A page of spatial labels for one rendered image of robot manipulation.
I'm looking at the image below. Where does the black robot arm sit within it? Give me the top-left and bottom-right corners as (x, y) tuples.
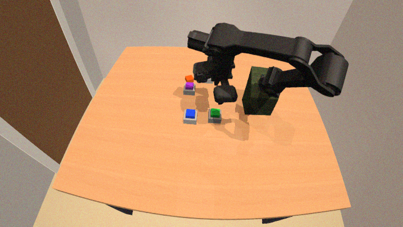
(187, 23), (349, 98)

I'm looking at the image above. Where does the orange block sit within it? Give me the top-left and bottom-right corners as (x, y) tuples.
(185, 75), (194, 83)

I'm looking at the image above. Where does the blue button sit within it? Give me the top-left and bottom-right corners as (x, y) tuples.
(183, 109), (198, 125)

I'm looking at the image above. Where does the green button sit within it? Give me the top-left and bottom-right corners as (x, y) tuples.
(208, 108), (222, 124)

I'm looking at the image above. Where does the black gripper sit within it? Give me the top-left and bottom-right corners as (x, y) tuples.
(207, 56), (237, 105)

